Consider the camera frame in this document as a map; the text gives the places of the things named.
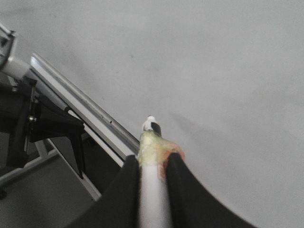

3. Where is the white whiteboard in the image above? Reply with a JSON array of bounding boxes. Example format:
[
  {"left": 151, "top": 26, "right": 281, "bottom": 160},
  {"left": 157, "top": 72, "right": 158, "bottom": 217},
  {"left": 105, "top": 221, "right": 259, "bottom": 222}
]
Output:
[{"left": 0, "top": 0, "right": 304, "bottom": 228}]

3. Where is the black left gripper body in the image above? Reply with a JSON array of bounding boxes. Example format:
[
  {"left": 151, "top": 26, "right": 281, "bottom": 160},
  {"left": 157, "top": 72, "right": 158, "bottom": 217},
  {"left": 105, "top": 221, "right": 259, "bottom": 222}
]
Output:
[{"left": 0, "top": 78, "right": 37, "bottom": 168}]

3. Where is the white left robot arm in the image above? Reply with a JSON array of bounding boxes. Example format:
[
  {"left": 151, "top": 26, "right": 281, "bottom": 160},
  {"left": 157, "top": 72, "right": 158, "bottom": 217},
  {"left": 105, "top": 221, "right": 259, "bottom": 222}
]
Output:
[{"left": 0, "top": 60, "right": 84, "bottom": 178}]

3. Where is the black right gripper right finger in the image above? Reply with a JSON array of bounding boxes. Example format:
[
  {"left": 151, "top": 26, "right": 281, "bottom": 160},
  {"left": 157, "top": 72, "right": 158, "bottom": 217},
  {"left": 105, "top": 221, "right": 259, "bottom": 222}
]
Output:
[{"left": 166, "top": 153, "right": 254, "bottom": 228}]

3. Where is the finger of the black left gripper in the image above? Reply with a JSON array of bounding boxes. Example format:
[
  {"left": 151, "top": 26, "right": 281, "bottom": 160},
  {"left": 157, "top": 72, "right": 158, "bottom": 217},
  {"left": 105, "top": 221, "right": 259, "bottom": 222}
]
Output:
[{"left": 30, "top": 95, "right": 85, "bottom": 179}]

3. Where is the white whiteboard marker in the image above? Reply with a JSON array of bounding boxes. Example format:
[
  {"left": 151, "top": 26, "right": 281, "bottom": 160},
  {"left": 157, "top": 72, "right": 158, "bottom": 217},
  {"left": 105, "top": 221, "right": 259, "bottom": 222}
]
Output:
[{"left": 137, "top": 115, "right": 185, "bottom": 228}]

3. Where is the white metal pegboard stand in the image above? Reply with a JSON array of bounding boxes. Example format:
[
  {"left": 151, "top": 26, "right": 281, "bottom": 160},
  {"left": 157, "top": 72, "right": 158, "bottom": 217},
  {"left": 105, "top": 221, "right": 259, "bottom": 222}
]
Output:
[{"left": 0, "top": 71, "right": 124, "bottom": 202}]

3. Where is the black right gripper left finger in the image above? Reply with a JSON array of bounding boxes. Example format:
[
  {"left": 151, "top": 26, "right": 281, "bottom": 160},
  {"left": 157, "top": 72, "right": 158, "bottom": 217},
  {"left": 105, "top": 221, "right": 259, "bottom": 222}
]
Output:
[{"left": 67, "top": 155, "right": 139, "bottom": 228}]

